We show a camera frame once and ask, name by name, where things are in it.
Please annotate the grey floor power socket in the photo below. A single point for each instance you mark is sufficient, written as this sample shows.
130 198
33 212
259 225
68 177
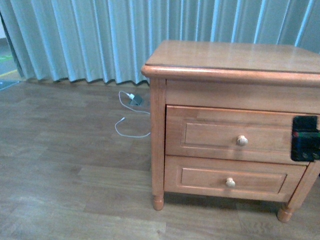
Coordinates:
137 101

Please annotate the white floor plug adapter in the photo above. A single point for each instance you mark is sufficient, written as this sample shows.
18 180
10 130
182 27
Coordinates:
130 95

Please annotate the wooden drawer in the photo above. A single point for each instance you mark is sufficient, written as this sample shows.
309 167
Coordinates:
254 180
211 133

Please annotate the light blue pleated curtain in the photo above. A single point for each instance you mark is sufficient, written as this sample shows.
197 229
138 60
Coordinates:
111 39

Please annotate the round wooden knob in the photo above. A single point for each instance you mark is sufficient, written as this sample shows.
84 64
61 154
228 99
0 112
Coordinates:
230 182
241 141

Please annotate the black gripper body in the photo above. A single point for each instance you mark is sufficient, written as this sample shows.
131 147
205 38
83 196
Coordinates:
305 139

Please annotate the light wooden nightstand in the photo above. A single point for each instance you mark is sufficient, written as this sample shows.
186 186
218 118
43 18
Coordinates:
240 76

